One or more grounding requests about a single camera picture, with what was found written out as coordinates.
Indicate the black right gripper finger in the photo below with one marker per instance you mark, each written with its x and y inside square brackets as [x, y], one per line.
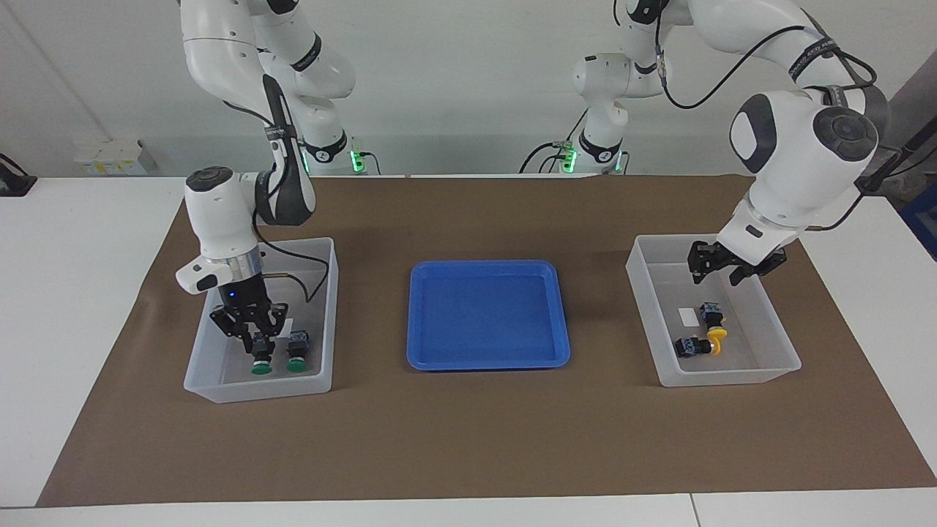
[233, 329]
[278, 318]

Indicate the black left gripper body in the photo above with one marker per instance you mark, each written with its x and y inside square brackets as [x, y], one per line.
[725, 252]

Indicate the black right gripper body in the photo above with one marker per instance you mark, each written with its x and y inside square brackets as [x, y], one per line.
[245, 300]

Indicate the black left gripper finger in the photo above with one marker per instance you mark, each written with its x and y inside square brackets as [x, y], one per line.
[701, 262]
[741, 274]

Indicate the green push button switch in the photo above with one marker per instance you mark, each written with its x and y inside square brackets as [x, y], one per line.
[298, 342]
[261, 351]

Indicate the yellow push button switch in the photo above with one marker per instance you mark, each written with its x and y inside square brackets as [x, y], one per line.
[687, 347]
[710, 312]

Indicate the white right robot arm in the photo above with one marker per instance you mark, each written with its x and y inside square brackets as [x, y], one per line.
[219, 219]

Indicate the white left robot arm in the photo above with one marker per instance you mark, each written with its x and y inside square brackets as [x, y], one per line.
[790, 176]

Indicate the white paper label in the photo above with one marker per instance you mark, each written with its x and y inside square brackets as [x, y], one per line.
[688, 316]
[287, 326]

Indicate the translucent white plastic box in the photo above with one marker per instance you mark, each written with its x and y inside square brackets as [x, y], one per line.
[315, 359]
[754, 359]

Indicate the blue crate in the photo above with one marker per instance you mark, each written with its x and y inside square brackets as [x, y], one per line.
[924, 219]

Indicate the white power adapters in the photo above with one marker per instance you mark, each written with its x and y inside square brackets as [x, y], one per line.
[110, 157]

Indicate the blue plastic tray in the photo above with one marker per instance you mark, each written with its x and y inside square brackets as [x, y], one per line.
[483, 315]

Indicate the black stand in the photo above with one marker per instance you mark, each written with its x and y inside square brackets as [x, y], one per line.
[915, 143]

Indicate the brown table mat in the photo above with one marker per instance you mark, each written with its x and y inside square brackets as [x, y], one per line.
[468, 439]

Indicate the black flat object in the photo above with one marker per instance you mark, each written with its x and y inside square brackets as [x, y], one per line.
[15, 183]

